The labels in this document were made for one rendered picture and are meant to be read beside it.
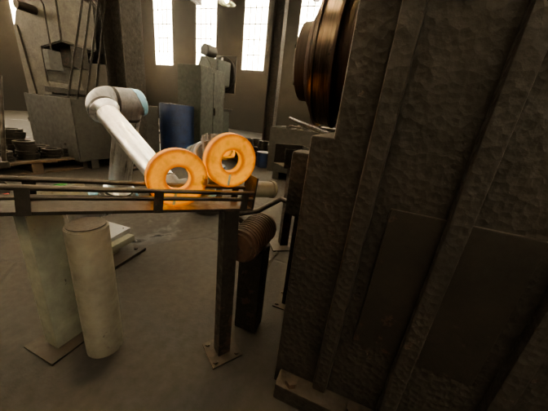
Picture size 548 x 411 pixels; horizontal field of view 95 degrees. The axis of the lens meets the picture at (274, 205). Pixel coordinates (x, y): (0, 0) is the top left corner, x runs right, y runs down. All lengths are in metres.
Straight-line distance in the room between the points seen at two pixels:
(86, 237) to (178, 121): 3.70
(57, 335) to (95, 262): 0.39
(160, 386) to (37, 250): 0.60
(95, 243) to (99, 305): 0.23
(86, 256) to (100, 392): 0.45
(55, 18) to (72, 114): 2.67
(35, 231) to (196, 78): 3.86
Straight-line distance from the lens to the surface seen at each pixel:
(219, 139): 0.72
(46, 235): 1.10
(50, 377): 1.27
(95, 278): 1.03
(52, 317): 1.25
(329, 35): 0.95
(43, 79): 6.54
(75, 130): 3.81
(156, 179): 0.70
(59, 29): 6.15
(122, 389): 1.15
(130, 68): 3.91
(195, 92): 4.64
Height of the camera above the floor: 0.91
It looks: 20 degrees down
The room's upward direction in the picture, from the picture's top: 7 degrees clockwise
